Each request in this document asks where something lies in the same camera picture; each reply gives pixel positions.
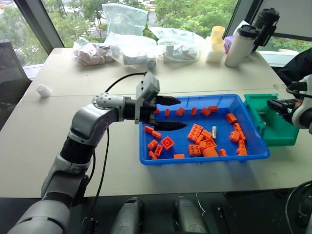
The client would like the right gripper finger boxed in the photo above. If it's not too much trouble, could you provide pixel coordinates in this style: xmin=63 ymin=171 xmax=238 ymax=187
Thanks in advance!
xmin=269 ymin=106 xmax=286 ymax=118
xmin=267 ymin=98 xmax=285 ymax=108

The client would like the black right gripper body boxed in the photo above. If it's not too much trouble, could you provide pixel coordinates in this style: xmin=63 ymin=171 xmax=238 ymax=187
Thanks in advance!
xmin=280 ymin=99 xmax=297 ymax=122

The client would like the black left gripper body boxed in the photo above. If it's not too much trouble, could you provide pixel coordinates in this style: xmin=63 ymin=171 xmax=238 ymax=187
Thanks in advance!
xmin=140 ymin=96 xmax=159 ymax=126

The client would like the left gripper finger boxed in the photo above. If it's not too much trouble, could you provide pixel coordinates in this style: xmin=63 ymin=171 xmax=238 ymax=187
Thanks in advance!
xmin=156 ymin=96 xmax=182 ymax=107
xmin=154 ymin=120 xmax=188 ymax=132

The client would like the green plastic bin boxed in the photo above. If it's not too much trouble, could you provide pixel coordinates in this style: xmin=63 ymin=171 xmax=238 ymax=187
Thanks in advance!
xmin=243 ymin=94 xmax=300 ymax=147

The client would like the blue plastic bin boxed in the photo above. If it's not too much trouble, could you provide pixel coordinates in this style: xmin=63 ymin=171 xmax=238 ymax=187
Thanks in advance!
xmin=139 ymin=94 xmax=271 ymax=167

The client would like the square orange building brick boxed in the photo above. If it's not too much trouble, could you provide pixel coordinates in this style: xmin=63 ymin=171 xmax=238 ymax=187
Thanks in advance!
xmin=203 ymin=137 xmax=218 ymax=149
xmin=187 ymin=144 xmax=202 ymax=157
xmin=160 ymin=136 xmax=175 ymax=151

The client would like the large orange building brick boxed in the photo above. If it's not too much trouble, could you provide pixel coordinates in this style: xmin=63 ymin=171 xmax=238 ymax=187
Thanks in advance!
xmin=187 ymin=123 xmax=203 ymax=142
xmin=202 ymin=147 xmax=219 ymax=157

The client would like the black garment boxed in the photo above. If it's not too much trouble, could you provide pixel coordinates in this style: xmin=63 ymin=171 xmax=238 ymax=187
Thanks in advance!
xmin=276 ymin=47 xmax=312 ymax=85

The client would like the white power strip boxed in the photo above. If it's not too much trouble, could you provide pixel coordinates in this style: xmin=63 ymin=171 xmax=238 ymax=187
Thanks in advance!
xmin=159 ymin=42 xmax=198 ymax=63

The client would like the plastic bag with white item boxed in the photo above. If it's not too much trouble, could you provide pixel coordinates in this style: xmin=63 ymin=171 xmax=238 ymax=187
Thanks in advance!
xmin=106 ymin=32 xmax=158 ymax=73

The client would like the white foam block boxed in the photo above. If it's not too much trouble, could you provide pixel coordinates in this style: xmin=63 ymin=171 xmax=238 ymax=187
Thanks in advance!
xmin=205 ymin=42 xmax=224 ymax=64

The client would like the plastic bag with power strip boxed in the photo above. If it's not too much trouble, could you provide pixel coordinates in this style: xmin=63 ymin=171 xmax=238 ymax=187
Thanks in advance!
xmin=148 ymin=26 xmax=205 ymax=63

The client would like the white tumbler with black lid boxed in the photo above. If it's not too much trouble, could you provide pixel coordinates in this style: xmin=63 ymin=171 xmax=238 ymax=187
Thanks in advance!
xmin=224 ymin=24 xmax=260 ymax=68

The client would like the purple object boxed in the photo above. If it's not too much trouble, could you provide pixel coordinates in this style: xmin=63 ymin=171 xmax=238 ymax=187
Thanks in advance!
xmin=222 ymin=35 xmax=235 ymax=56

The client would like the plastic bag with pink items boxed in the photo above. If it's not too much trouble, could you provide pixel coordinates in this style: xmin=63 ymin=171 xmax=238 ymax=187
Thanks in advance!
xmin=73 ymin=37 xmax=122 ymax=67

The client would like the pale yellow cup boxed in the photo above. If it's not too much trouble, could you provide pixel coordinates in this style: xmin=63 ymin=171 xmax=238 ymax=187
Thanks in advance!
xmin=210 ymin=25 xmax=226 ymax=46

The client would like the tall clear plastic bag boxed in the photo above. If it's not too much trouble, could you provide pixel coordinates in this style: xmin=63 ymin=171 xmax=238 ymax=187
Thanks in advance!
xmin=101 ymin=2 xmax=149 ymax=40

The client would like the dark grey rounded shape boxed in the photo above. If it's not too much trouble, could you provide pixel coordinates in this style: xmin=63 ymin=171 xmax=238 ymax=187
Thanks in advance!
xmin=110 ymin=196 xmax=145 ymax=234
xmin=172 ymin=195 xmax=208 ymax=234

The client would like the small white cap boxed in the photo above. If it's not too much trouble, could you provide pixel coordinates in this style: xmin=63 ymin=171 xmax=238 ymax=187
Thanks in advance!
xmin=36 ymin=83 xmax=52 ymax=98

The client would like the dark chair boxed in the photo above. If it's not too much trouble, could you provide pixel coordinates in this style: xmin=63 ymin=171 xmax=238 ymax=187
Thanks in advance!
xmin=0 ymin=40 xmax=33 ymax=130

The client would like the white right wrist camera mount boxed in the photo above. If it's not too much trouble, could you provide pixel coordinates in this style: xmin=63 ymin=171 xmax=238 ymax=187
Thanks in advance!
xmin=291 ymin=74 xmax=312 ymax=131

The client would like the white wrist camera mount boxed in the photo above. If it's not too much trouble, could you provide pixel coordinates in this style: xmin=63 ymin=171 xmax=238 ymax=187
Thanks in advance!
xmin=135 ymin=71 xmax=161 ymax=125
xmin=291 ymin=74 xmax=312 ymax=131

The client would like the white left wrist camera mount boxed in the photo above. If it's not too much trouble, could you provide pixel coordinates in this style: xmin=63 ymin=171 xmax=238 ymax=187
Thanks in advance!
xmin=135 ymin=71 xmax=161 ymax=125

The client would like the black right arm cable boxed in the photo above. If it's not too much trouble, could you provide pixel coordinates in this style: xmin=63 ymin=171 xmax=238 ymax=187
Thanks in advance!
xmin=285 ymin=82 xmax=312 ymax=221

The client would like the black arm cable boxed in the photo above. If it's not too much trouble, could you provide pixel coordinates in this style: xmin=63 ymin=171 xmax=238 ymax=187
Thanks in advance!
xmin=285 ymin=82 xmax=312 ymax=221
xmin=87 ymin=71 xmax=148 ymax=221

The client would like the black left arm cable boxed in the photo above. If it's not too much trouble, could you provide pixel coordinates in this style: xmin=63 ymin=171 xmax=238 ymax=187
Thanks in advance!
xmin=87 ymin=71 xmax=148 ymax=221

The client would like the black bottle with strap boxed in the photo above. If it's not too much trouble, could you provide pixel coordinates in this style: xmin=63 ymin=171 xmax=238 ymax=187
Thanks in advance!
xmin=251 ymin=7 xmax=281 ymax=52

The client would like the thin white wire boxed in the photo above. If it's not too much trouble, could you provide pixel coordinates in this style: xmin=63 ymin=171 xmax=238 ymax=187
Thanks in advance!
xmin=195 ymin=193 xmax=206 ymax=216

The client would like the dark window frame post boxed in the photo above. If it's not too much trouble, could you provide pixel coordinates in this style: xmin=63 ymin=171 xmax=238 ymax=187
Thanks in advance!
xmin=14 ymin=0 xmax=65 ymax=48
xmin=222 ymin=0 xmax=264 ymax=39

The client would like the black flat bracket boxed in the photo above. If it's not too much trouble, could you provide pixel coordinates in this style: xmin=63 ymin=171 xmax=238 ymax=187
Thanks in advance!
xmin=215 ymin=206 xmax=237 ymax=234

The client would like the black cable clip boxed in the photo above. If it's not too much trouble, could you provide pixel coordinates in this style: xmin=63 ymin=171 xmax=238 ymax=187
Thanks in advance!
xmin=81 ymin=216 xmax=98 ymax=234

